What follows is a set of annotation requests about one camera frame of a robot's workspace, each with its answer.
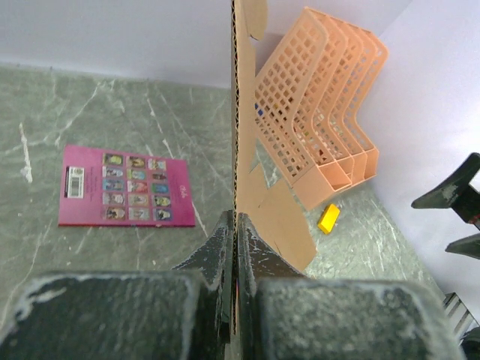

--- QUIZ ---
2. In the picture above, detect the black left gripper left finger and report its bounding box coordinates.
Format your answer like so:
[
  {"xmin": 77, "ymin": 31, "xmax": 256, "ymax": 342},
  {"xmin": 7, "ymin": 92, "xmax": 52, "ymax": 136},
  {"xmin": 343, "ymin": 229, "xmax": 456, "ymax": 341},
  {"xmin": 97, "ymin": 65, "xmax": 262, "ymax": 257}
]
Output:
[{"xmin": 1, "ymin": 211, "xmax": 233, "ymax": 359}]

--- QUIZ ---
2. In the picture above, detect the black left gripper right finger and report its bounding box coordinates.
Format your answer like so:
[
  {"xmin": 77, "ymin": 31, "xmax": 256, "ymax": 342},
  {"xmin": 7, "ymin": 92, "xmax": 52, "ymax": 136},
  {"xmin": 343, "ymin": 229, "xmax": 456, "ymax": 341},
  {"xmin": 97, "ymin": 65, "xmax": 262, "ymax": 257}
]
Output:
[{"xmin": 237, "ymin": 213, "xmax": 464, "ymax": 359}]

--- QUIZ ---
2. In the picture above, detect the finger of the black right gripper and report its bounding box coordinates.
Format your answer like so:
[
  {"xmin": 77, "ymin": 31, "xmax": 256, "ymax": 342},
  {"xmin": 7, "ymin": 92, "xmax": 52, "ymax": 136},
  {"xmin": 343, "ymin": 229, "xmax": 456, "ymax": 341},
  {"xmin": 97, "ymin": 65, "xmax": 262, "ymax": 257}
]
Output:
[
  {"xmin": 411, "ymin": 152, "xmax": 479, "ymax": 225},
  {"xmin": 445, "ymin": 233, "xmax": 480, "ymax": 259}
]

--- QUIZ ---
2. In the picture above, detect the brown cardboard box sheet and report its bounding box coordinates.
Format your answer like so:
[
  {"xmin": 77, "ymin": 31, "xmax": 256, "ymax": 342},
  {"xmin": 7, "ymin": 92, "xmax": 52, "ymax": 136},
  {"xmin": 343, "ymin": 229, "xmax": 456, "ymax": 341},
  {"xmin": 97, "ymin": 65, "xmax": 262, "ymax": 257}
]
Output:
[{"xmin": 231, "ymin": 1, "xmax": 317, "ymax": 332}]

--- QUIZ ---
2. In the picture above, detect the yellow block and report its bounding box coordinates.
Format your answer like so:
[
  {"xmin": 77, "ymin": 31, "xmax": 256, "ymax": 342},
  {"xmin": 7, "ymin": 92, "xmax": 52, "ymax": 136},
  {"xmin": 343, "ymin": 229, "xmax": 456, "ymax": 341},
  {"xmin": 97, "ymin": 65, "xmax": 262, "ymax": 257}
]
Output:
[{"xmin": 317, "ymin": 203, "xmax": 341, "ymax": 235}]

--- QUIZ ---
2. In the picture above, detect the pink book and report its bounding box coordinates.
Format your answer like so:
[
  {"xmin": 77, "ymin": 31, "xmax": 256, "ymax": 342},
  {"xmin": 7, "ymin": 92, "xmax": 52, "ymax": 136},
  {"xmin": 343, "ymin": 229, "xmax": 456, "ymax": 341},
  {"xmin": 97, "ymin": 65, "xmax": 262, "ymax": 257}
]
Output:
[{"xmin": 58, "ymin": 145, "xmax": 195, "ymax": 227}]

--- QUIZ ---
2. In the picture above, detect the orange plastic file rack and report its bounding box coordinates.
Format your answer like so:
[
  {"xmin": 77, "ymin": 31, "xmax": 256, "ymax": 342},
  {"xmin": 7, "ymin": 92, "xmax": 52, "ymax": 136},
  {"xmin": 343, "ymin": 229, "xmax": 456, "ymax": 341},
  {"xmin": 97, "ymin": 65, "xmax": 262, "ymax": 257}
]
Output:
[{"xmin": 254, "ymin": 7, "xmax": 389, "ymax": 210}]

